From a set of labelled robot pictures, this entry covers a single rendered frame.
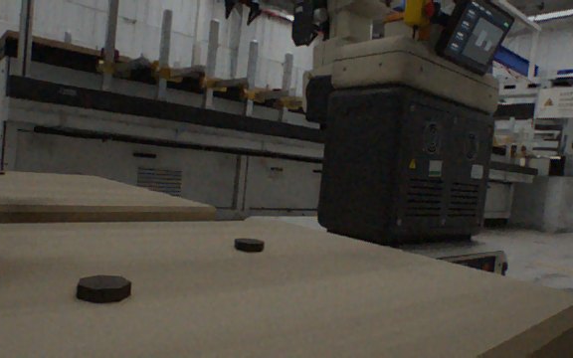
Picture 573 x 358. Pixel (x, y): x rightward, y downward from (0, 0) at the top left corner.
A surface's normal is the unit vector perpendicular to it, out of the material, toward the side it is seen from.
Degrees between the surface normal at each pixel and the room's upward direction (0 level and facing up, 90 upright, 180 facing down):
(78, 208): 45
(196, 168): 90
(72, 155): 91
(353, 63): 90
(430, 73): 90
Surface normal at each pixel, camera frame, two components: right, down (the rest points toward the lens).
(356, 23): 0.65, -0.04
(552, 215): -0.76, -0.04
